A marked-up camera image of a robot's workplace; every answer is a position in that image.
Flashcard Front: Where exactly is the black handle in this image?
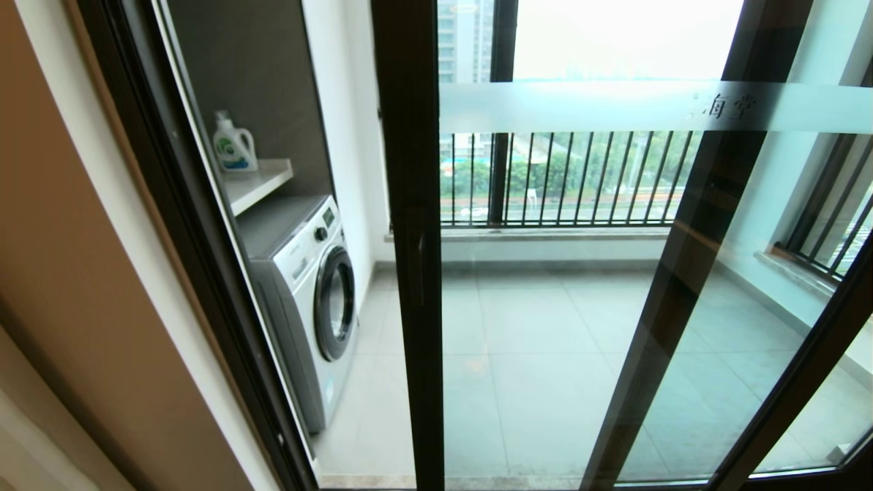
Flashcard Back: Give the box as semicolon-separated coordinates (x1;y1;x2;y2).
408;225;429;308

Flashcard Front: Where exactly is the black long window railing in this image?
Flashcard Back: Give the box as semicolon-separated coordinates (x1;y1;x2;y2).
442;131;703;227

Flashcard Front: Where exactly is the glass door with printed characters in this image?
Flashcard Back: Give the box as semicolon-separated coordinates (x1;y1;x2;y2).
372;0;873;491

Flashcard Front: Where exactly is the black short window railing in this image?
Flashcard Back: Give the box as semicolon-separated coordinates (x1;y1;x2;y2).
778;133;873;284

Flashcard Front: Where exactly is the silver front-load washing machine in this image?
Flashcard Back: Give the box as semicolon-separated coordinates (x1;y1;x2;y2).
239;193;360;435

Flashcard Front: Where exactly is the long grey stone window sill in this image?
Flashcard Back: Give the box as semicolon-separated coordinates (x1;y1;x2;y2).
384;226;672;243

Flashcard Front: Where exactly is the white detergent bottle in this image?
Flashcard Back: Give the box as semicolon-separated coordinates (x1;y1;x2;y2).
211;110;260;173

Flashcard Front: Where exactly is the black sliding door frame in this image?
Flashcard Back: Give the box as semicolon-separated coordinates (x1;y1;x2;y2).
583;0;873;491

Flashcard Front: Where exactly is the short grey stone window sill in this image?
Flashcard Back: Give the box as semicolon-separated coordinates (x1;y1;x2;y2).
754;249;873;321

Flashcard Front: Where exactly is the white stone shelf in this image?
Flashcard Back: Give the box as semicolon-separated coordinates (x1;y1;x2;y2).
224;158;295;216

